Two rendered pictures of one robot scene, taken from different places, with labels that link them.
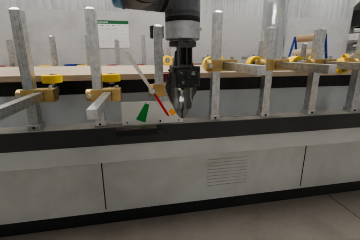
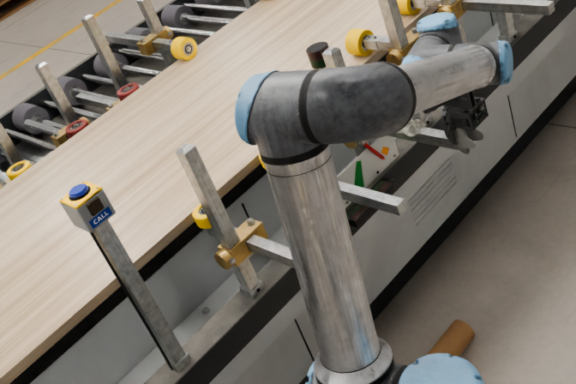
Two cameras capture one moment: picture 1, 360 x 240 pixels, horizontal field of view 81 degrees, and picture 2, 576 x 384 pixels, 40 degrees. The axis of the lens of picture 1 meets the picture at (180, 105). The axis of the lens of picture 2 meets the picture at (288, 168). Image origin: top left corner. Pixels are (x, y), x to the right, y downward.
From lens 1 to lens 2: 1.62 m
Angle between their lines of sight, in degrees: 29
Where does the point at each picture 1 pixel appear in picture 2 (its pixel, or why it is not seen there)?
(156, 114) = (371, 167)
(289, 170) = (497, 123)
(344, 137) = (552, 40)
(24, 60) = (220, 208)
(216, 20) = not seen: outside the picture
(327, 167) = (535, 87)
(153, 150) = (377, 218)
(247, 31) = not seen: outside the picture
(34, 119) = (253, 278)
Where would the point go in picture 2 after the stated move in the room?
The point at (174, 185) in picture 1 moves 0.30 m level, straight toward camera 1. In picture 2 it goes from (380, 255) to (446, 289)
